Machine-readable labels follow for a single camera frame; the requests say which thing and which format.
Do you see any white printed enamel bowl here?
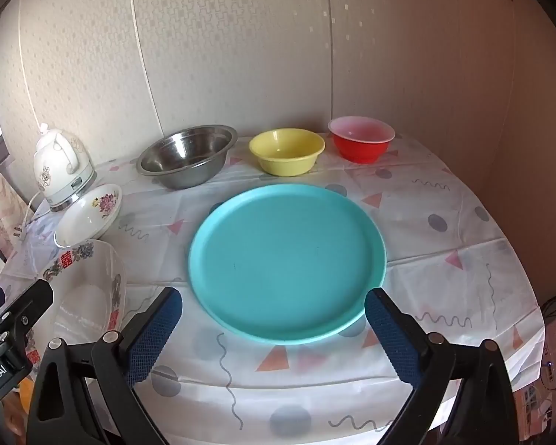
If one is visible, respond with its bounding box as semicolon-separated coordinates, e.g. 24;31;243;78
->
42;239;128;348

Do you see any white kettle power cable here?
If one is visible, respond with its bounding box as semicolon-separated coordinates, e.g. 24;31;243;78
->
24;191;48;238

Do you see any white ceramic electric kettle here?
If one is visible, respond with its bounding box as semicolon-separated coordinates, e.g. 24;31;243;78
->
32;123;97;205

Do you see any white floral plate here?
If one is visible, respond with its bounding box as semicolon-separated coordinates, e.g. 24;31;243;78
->
54;184;123;247

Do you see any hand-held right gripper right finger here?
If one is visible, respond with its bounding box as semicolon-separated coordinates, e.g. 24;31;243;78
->
364;287;522;445

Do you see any red plastic cup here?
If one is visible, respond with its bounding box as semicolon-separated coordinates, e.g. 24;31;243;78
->
328;116;396;165

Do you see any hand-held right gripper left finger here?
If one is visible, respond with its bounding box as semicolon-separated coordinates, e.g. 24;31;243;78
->
26;286;183;445

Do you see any white patterned tablecloth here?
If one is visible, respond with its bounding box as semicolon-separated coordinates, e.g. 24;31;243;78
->
0;132;545;445

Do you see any yellow plastic cup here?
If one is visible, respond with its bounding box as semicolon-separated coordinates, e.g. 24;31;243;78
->
249;128;326;177

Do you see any stainless steel bowl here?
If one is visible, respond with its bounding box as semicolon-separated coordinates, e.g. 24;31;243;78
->
136;125;238;190

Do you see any silver kettle base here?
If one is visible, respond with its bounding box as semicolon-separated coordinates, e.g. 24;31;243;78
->
42;174;98;212

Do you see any teal round plate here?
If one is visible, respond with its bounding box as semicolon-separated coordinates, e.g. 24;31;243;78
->
188;184;387;346

